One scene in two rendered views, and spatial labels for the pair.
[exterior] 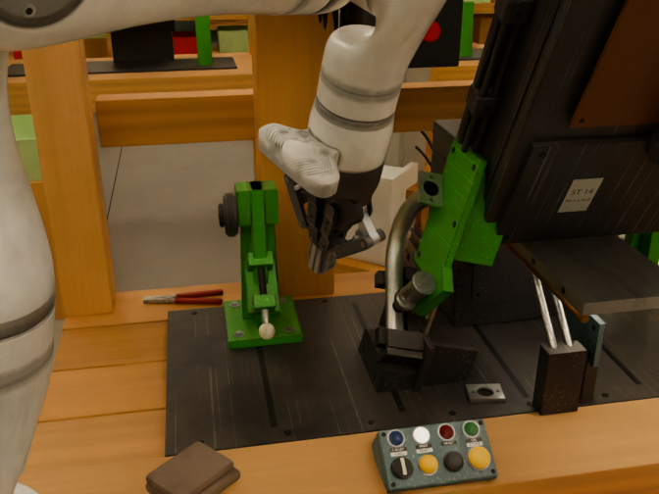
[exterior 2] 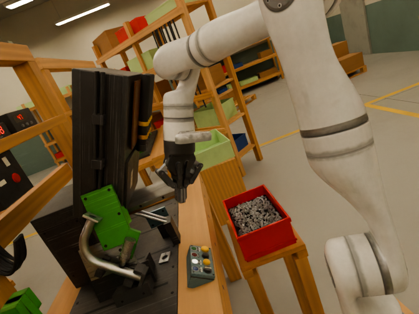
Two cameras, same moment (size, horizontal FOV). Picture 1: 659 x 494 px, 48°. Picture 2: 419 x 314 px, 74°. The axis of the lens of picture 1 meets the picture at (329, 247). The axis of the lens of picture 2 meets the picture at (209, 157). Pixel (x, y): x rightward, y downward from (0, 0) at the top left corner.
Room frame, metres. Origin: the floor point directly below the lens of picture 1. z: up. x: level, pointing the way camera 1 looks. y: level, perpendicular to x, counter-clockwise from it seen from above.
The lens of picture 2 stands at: (0.48, 0.61, 1.55)
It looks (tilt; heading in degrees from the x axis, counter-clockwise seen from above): 19 degrees down; 282
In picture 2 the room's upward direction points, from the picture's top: 22 degrees counter-clockwise
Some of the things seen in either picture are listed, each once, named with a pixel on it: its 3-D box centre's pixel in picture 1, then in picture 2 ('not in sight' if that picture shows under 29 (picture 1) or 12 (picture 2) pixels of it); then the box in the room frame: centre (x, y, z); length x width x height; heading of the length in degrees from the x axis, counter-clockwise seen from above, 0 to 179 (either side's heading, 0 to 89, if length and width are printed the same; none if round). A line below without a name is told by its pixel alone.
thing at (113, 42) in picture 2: not in sight; (168, 97); (1.60, -3.53, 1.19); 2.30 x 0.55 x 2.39; 142
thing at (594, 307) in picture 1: (568, 248); (133, 202); (1.05, -0.37, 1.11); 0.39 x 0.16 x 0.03; 11
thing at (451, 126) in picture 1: (519, 217); (88, 227); (1.29, -0.35, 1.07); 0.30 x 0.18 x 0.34; 101
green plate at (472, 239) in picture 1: (468, 213); (110, 213); (1.06, -0.21, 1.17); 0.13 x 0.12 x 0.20; 101
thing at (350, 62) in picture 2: not in sight; (328, 65); (-1.47, -6.21, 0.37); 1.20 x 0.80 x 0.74; 19
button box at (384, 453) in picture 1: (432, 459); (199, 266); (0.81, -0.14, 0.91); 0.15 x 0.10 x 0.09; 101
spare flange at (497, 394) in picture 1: (484, 393); (164, 257); (0.97, -0.24, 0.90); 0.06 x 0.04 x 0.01; 92
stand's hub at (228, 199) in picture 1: (227, 215); not in sight; (1.18, 0.17, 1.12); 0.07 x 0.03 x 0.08; 11
